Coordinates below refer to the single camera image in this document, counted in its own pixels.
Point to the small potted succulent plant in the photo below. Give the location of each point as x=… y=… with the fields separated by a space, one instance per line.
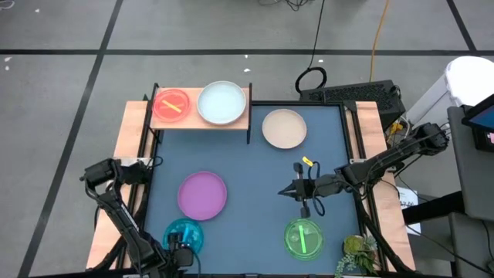
x=355 y=245

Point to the silver aluminium bar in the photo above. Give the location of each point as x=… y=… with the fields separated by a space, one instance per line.
x=133 y=276

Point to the wooden shelf with black frame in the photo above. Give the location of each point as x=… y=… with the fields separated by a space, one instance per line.
x=173 y=126

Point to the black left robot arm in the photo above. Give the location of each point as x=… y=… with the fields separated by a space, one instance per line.
x=116 y=208

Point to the orange-red transparent plate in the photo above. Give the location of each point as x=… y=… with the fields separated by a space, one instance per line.
x=171 y=106

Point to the large white plate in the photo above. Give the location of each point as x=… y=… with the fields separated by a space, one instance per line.
x=222 y=102

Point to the grey cart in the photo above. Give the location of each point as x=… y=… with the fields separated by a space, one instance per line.
x=474 y=181

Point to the black cart base bar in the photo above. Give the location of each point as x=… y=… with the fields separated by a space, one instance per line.
x=432 y=208

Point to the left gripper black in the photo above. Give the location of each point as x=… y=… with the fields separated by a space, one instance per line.
x=179 y=258

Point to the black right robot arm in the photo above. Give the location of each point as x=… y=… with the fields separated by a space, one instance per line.
x=386 y=158

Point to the blue transparent plate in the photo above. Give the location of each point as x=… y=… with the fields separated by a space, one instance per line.
x=193 y=231

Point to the light wooden table side board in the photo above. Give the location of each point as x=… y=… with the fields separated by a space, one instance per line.
x=391 y=208
x=131 y=116

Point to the yellow power plug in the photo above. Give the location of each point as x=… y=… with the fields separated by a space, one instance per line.
x=395 y=128

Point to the purple plastic plate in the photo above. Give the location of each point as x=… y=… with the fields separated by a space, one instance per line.
x=201 y=196

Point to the black framed monitor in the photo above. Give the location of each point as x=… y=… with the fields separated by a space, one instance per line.
x=482 y=116

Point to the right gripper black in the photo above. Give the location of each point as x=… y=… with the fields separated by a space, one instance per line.
x=316 y=187

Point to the white paper sheet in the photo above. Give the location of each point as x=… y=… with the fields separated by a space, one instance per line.
x=409 y=201

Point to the beige plate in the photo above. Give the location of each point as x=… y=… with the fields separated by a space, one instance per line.
x=284 y=128

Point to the green transparent plate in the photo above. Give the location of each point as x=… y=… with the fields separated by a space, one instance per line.
x=303 y=239

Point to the white bin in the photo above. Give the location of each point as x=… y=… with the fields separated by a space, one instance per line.
x=471 y=77

